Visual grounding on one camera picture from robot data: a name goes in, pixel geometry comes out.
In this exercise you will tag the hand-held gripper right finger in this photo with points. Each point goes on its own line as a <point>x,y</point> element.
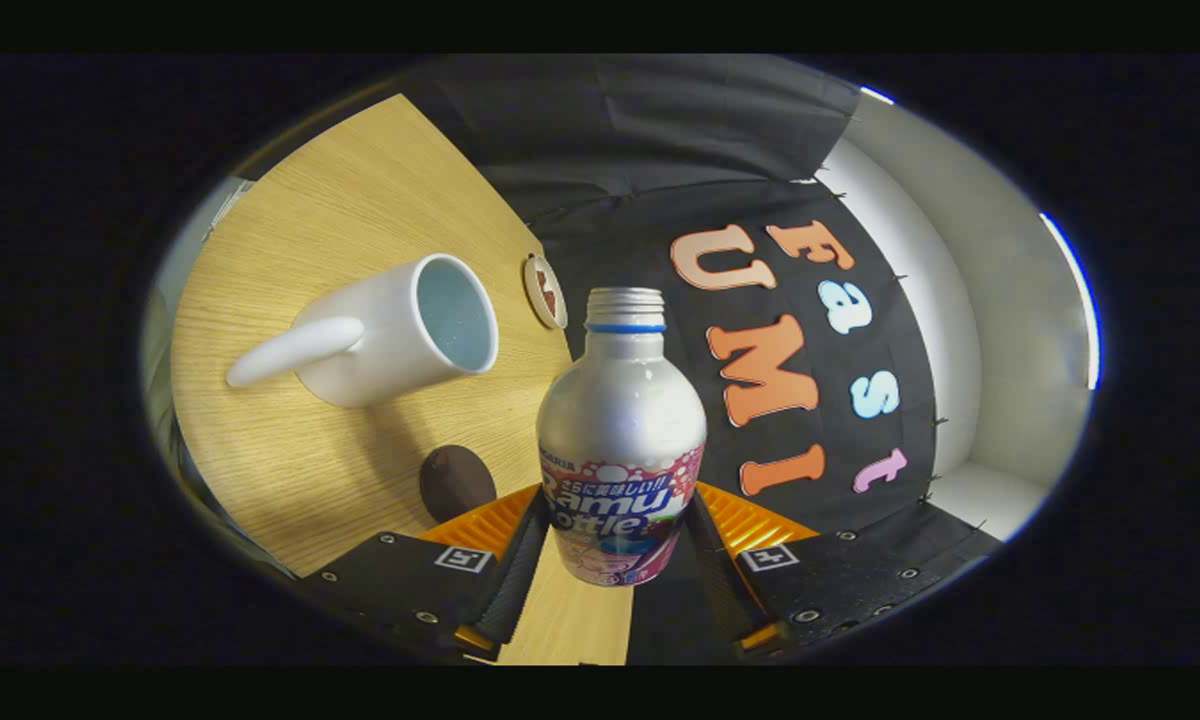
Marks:
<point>715,580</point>

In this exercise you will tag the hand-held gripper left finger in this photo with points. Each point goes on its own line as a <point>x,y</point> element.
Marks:
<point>520,585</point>

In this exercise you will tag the dark brown round coaster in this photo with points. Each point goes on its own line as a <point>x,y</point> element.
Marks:
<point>457,483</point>

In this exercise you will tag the silver juice bottle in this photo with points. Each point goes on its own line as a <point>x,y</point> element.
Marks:
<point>620,420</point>

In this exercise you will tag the white cup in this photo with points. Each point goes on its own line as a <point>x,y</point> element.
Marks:
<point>380,330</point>

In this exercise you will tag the wooden table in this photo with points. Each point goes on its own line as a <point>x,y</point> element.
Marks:
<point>290,460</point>

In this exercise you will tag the brown pastry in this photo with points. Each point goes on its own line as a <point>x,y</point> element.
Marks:
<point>549,298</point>

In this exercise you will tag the round white plate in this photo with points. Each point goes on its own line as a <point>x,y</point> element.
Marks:
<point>535,285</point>

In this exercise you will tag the black backdrop cloth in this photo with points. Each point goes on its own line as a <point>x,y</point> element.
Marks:
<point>660,130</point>

